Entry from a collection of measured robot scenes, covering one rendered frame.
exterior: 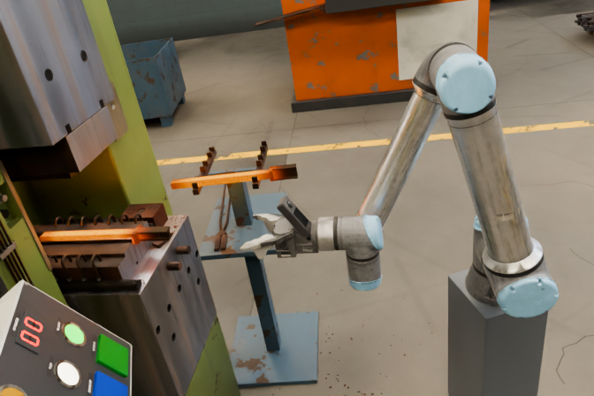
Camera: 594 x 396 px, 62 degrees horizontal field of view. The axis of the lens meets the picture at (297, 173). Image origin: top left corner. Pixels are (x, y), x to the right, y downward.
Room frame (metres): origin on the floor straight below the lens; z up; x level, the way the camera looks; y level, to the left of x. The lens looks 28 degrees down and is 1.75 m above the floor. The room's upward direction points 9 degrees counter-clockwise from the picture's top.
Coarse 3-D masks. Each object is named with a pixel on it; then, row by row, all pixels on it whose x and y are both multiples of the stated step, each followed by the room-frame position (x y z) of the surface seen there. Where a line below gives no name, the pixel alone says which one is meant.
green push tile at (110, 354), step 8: (104, 336) 0.77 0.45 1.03; (104, 344) 0.75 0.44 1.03; (112, 344) 0.77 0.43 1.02; (96, 352) 0.73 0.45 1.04; (104, 352) 0.73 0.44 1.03; (112, 352) 0.75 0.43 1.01; (120, 352) 0.76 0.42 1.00; (96, 360) 0.71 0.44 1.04; (104, 360) 0.71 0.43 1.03; (112, 360) 0.72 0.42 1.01; (120, 360) 0.74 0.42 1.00; (112, 368) 0.71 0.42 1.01; (120, 368) 0.72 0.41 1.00
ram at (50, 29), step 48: (0, 0) 1.06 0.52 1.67; (48, 0) 1.20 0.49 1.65; (0, 48) 1.04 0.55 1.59; (48, 48) 1.14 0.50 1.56; (96, 48) 1.32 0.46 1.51; (0, 96) 1.05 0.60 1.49; (48, 96) 1.08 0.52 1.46; (96, 96) 1.25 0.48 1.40; (0, 144) 1.07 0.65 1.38; (48, 144) 1.04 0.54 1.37
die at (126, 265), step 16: (96, 224) 1.31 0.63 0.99; (112, 224) 1.29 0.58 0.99; (128, 224) 1.28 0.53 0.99; (144, 224) 1.26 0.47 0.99; (48, 240) 1.24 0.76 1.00; (64, 240) 1.23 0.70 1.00; (80, 240) 1.22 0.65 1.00; (96, 240) 1.20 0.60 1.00; (112, 240) 1.19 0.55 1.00; (128, 240) 1.18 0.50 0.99; (80, 256) 1.16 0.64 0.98; (96, 256) 1.15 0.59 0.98; (112, 256) 1.14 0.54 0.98; (128, 256) 1.14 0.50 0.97; (64, 272) 1.12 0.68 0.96; (112, 272) 1.09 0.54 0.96; (128, 272) 1.12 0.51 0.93
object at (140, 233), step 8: (48, 232) 1.28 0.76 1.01; (56, 232) 1.27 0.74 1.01; (64, 232) 1.26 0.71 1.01; (72, 232) 1.25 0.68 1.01; (80, 232) 1.25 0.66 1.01; (88, 232) 1.24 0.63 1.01; (96, 232) 1.23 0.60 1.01; (104, 232) 1.22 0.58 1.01; (112, 232) 1.22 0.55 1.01; (120, 232) 1.21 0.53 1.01; (128, 232) 1.20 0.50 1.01; (136, 232) 1.19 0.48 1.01; (144, 232) 1.18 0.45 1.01; (152, 232) 1.18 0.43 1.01; (160, 232) 1.17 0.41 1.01; (168, 232) 1.18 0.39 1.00; (136, 240) 1.18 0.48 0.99; (144, 240) 1.19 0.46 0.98; (152, 240) 1.18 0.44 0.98
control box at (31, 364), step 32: (32, 288) 0.78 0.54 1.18; (0, 320) 0.69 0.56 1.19; (64, 320) 0.75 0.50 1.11; (0, 352) 0.60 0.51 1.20; (32, 352) 0.64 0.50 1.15; (64, 352) 0.68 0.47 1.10; (128, 352) 0.78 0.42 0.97; (0, 384) 0.55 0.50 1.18; (32, 384) 0.58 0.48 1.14; (64, 384) 0.61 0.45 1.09; (128, 384) 0.70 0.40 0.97
